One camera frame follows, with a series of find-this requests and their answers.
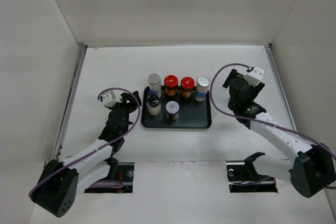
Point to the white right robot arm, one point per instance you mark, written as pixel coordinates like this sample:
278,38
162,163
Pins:
310,167

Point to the black knob grinder bottle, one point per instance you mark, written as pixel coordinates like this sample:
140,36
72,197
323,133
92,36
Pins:
154,104

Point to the red lid sauce jar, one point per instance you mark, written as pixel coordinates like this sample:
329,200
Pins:
171,83
187,86

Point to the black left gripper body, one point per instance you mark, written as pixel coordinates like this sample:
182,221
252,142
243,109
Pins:
126,110

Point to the white lid blue label shaker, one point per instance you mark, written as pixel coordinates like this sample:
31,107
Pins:
201,89

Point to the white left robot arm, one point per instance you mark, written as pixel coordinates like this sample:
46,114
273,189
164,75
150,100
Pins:
61,181

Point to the black plastic tray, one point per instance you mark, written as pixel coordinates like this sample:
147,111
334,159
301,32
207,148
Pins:
192,114

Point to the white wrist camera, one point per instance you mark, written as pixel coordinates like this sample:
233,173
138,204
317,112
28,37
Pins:
109,99
254,75

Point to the silver lid blue label shaker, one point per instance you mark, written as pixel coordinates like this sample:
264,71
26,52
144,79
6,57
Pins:
154,81

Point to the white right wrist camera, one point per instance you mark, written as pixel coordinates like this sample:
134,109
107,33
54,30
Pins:
254,75

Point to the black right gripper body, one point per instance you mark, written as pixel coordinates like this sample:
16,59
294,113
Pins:
230,105

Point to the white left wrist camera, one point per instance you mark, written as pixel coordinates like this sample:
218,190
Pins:
109,99

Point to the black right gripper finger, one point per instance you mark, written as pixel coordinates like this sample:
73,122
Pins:
257,89
232,75

